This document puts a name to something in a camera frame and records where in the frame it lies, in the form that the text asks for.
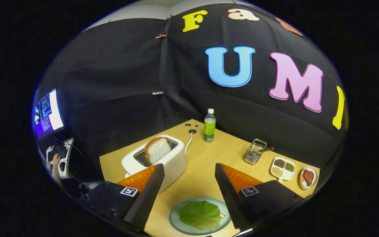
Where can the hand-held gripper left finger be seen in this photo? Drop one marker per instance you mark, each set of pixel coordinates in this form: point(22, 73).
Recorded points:
point(145, 197)

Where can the red meat slice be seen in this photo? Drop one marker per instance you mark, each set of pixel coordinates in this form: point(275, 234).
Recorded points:
point(308, 177)

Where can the round white plate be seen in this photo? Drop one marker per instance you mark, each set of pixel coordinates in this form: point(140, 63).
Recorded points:
point(302, 182)

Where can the pale green round plate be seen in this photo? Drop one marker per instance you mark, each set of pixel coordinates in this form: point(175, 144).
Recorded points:
point(176, 220)

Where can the orange clip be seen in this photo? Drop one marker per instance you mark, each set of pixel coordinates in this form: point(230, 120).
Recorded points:
point(161, 36)

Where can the computer monitor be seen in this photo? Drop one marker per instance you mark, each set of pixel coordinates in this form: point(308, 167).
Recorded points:
point(49, 113)

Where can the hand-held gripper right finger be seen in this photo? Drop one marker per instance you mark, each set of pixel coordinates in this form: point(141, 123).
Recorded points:
point(230, 197)

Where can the black keyboard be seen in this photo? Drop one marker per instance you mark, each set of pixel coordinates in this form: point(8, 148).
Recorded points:
point(57, 152)

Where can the green lettuce leaf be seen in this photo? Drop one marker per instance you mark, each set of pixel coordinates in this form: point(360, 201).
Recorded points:
point(201, 215)

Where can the white curved desk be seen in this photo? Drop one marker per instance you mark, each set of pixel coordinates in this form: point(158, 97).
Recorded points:
point(68, 148)

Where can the white bread slice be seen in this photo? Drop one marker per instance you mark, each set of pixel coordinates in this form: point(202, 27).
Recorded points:
point(158, 149)

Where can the white divided dish with beans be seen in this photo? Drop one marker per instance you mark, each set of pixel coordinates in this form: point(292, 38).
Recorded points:
point(283, 172)

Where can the green label drink bottle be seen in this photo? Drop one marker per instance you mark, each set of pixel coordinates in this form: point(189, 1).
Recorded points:
point(209, 130)

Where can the white toaster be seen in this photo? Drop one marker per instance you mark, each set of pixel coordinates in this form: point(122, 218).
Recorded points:
point(173, 164)

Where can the black backdrop cloth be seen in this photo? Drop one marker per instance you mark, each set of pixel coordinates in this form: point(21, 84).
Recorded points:
point(117, 72)

